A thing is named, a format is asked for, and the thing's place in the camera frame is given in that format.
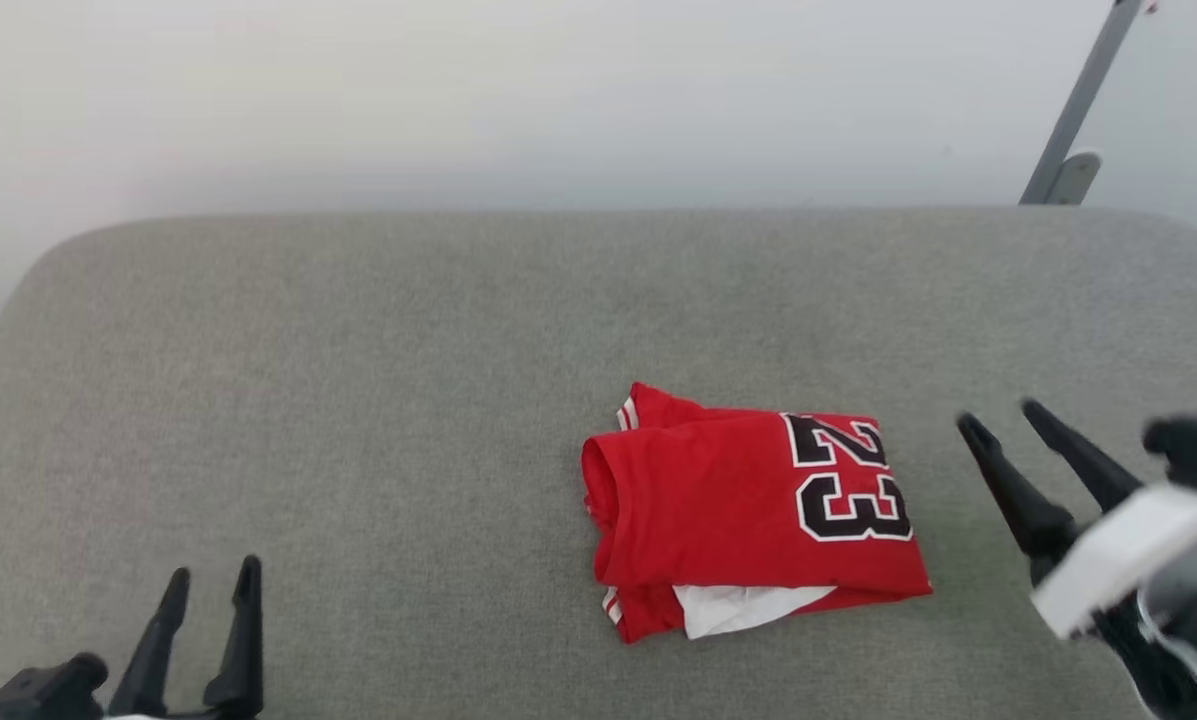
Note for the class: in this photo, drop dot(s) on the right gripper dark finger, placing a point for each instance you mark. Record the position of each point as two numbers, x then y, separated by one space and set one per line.
1013 490
1083 460

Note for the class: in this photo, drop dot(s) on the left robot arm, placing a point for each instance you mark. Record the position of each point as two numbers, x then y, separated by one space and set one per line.
98 717

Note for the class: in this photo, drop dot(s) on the grey metal pole with bracket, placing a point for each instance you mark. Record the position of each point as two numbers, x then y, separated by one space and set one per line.
1078 110

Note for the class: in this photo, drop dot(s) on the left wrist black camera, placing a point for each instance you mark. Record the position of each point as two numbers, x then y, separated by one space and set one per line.
48 690

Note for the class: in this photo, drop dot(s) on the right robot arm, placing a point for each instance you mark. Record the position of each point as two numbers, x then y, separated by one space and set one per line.
1188 630

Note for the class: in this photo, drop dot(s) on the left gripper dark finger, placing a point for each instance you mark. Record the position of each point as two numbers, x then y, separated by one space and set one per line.
240 640
153 650

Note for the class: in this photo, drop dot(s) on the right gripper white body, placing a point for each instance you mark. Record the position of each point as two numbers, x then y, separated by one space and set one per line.
1128 550

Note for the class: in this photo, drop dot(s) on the red and white basketball jersey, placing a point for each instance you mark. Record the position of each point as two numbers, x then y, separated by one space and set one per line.
718 500

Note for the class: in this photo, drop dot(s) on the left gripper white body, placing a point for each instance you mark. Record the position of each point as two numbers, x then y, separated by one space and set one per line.
178 715

